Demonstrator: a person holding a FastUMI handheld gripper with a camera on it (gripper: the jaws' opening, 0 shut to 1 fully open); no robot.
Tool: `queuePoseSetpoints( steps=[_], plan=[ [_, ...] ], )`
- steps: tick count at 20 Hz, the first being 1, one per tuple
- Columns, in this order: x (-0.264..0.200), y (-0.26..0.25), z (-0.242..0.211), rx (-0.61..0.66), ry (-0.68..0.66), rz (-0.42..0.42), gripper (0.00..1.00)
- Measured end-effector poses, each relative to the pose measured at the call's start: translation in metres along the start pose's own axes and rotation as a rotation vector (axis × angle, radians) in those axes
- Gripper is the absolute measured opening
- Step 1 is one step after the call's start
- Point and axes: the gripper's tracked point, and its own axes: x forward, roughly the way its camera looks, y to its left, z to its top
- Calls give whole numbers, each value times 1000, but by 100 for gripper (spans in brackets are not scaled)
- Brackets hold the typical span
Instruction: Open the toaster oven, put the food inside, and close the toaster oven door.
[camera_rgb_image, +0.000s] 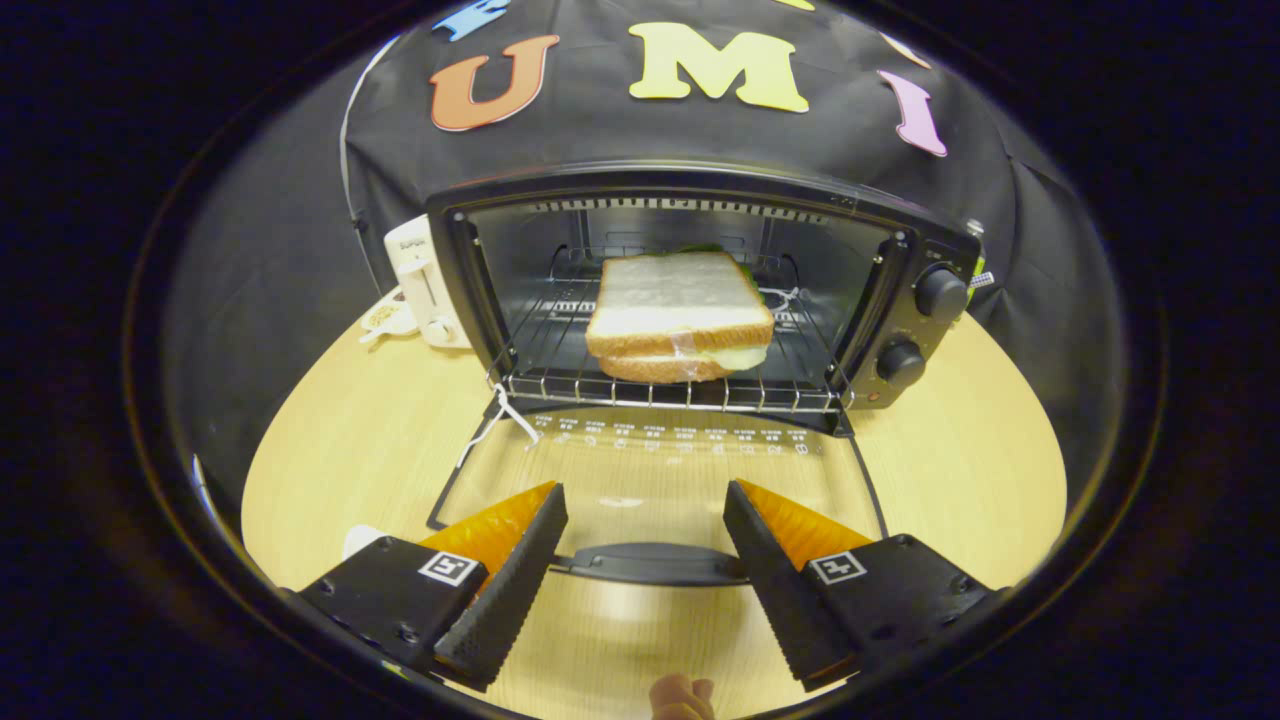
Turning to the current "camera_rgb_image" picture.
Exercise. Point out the white pop-up toaster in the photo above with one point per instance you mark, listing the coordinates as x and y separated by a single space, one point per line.
415 270

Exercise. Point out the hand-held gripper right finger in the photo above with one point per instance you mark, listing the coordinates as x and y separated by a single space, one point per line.
785 600

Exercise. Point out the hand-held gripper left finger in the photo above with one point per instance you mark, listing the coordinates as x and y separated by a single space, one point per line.
505 600

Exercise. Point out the white and blue object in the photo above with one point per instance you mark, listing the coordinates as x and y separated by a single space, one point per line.
203 485

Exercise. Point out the black toaster oven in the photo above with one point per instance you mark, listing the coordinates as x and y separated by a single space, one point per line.
700 183

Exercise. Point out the small white object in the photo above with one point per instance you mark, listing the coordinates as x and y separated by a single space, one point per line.
362 540

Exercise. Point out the white bread sandwich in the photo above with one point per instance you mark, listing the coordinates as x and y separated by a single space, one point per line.
670 290

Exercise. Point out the small white dish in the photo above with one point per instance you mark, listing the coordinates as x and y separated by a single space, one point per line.
385 318

